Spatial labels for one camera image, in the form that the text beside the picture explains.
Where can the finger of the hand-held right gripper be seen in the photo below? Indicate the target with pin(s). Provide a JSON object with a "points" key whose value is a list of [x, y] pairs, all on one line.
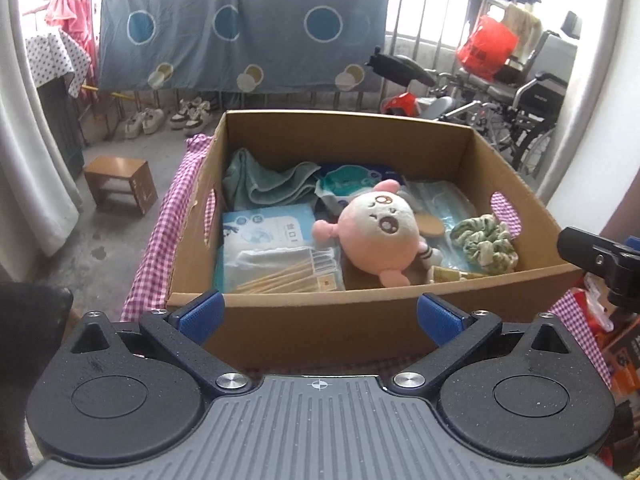
{"points": [[590, 252]]}

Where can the blue face mask pack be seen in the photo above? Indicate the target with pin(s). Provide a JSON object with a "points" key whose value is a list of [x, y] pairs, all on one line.
{"points": [[440, 200]]}

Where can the polka dot cloth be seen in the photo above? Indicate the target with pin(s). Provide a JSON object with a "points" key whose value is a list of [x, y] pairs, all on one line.
{"points": [[55, 60]]}

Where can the cotton swab bag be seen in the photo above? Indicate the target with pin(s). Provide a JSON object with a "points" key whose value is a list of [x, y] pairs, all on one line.
{"points": [[290, 272]]}

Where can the white printed packet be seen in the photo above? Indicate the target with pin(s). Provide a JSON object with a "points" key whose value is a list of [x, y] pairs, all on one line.
{"points": [[265, 225]]}

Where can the brown cardboard box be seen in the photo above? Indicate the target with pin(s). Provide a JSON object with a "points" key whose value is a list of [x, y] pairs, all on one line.
{"points": [[325, 320]]}

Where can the small wooden stool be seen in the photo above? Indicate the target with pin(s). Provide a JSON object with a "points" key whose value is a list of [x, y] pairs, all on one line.
{"points": [[120, 180]]}

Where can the black chair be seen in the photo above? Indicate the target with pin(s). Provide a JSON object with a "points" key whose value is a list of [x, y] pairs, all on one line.
{"points": [[25, 335]]}

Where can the blue printed blanket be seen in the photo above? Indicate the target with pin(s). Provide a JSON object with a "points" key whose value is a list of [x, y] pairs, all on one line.
{"points": [[225, 35]]}

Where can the red helmet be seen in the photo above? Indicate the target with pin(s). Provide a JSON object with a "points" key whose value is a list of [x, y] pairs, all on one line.
{"points": [[400, 104]]}

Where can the metal window railing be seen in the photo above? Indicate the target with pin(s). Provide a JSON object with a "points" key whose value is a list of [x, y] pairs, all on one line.
{"points": [[425, 10]]}

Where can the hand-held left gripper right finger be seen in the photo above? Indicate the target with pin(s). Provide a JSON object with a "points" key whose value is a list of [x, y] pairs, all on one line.
{"points": [[439, 321]]}

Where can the red plastic bag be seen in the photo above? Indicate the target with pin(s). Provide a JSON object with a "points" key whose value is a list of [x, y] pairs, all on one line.
{"points": [[487, 50]]}

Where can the green scrunchie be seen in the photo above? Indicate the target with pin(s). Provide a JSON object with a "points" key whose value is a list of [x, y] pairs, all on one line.
{"points": [[482, 242]]}

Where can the pink plush toy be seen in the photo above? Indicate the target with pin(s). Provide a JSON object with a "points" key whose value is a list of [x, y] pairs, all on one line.
{"points": [[375, 240]]}

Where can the teal towel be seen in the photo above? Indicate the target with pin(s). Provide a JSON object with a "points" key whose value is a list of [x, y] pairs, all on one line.
{"points": [[265, 180]]}

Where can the pink checked tablecloth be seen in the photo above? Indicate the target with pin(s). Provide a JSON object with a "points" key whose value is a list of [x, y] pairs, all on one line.
{"points": [[160, 240]]}

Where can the black scooter seat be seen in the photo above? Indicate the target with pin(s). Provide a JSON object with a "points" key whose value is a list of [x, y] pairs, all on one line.
{"points": [[405, 67]]}

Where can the pink clothes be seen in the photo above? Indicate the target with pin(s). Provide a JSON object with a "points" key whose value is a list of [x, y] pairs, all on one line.
{"points": [[75, 15]]}

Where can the small yellow box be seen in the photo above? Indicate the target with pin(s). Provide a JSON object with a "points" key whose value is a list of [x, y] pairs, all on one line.
{"points": [[455, 274]]}

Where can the white and brown sneaker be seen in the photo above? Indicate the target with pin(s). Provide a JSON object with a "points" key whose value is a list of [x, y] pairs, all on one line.
{"points": [[181, 116], [200, 119]]}

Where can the wheelchair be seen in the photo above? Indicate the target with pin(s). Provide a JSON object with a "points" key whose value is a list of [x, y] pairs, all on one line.
{"points": [[535, 100]]}

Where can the white curtain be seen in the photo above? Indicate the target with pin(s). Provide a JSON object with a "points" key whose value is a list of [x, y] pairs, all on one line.
{"points": [[30, 160]]}

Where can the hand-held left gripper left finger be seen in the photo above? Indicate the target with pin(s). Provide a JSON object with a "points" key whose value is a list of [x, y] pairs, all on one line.
{"points": [[200, 316]]}

